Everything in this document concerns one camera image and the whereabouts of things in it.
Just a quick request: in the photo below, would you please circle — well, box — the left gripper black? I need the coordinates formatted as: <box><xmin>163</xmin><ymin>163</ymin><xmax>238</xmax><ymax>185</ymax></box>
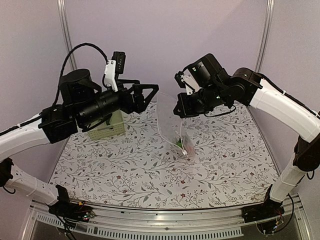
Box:
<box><xmin>77</xmin><ymin>78</ymin><xmax>159</xmax><ymax>126</ymax></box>

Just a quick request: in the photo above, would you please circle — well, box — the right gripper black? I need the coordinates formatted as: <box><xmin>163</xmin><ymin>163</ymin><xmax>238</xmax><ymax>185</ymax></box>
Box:
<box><xmin>173</xmin><ymin>83</ymin><xmax>226</xmax><ymax>118</ymax></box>

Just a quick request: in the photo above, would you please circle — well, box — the clear zip top bag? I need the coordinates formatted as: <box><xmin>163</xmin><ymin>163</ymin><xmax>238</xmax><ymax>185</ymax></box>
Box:
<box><xmin>156</xmin><ymin>92</ymin><xmax>195</xmax><ymax>159</ymax></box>

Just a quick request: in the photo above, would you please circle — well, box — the toy cucumber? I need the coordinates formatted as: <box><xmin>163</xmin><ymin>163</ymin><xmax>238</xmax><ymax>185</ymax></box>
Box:
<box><xmin>174</xmin><ymin>138</ymin><xmax>183</xmax><ymax>149</ymax></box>

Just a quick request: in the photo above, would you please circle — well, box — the toy carrot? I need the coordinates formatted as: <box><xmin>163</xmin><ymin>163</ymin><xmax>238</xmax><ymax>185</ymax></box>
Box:
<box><xmin>182</xmin><ymin>135</ymin><xmax>195</xmax><ymax>157</ymax></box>

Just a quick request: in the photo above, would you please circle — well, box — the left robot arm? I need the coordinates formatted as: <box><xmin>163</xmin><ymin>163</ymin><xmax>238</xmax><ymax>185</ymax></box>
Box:
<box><xmin>0</xmin><ymin>68</ymin><xmax>159</xmax><ymax>220</ymax></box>

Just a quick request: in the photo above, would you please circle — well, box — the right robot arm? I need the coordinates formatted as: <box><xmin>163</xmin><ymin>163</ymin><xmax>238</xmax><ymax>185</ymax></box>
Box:
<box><xmin>173</xmin><ymin>53</ymin><xmax>320</xmax><ymax>221</ymax></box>

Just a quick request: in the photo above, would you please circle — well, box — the cream plastic basket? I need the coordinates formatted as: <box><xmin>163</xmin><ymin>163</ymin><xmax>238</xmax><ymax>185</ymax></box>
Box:
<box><xmin>87</xmin><ymin>110</ymin><xmax>126</xmax><ymax>140</ymax></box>

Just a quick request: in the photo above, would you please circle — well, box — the floral table mat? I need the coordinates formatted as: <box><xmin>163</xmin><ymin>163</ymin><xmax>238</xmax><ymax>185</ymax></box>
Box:
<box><xmin>49</xmin><ymin>103</ymin><xmax>278</xmax><ymax>209</ymax></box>

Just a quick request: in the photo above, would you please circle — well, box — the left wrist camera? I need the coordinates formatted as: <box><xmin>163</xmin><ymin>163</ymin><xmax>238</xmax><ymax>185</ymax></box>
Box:
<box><xmin>102</xmin><ymin>51</ymin><xmax>126</xmax><ymax>92</ymax></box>

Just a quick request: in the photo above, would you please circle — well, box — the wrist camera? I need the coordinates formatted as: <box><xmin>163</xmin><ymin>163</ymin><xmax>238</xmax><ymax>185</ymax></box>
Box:
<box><xmin>174</xmin><ymin>71</ymin><xmax>200</xmax><ymax>95</ymax></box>
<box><xmin>102</xmin><ymin>51</ymin><xmax>126</xmax><ymax>92</ymax></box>

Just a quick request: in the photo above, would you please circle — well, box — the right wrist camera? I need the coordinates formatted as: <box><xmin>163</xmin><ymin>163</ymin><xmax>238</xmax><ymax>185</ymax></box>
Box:
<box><xmin>174</xmin><ymin>71</ymin><xmax>200</xmax><ymax>95</ymax></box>

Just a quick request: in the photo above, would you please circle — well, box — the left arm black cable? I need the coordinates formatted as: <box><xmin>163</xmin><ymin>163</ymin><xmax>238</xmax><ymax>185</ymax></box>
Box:
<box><xmin>53</xmin><ymin>43</ymin><xmax>111</xmax><ymax>101</ymax></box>

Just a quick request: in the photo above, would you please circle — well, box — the left metal frame post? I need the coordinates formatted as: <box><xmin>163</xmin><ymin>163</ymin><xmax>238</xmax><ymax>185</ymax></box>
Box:
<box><xmin>56</xmin><ymin>0</ymin><xmax>77</xmax><ymax>71</ymax></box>

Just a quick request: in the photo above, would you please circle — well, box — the metal frame post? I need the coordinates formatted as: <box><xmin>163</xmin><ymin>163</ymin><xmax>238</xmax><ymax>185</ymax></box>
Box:
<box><xmin>56</xmin><ymin>0</ymin><xmax>77</xmax><ymax>71</ymax></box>
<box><xmin>254</xmin><ymin>0</ymin><xmax>275</xmax><ymax>72</ymax></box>

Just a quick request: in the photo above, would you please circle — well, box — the front aluminium rail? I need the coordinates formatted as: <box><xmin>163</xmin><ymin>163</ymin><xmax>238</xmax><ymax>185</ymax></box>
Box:
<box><xmin>20</xmin><ymin>194</ymin><xmax>313</xmax><ymax>240</ymax></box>

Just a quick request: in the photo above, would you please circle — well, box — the right metal frame post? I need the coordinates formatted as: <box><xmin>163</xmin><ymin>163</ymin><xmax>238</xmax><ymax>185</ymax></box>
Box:
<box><xmin>254</xmin><ymin>0</ymin><xmax>275</xmax><ymax>72</ymax></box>

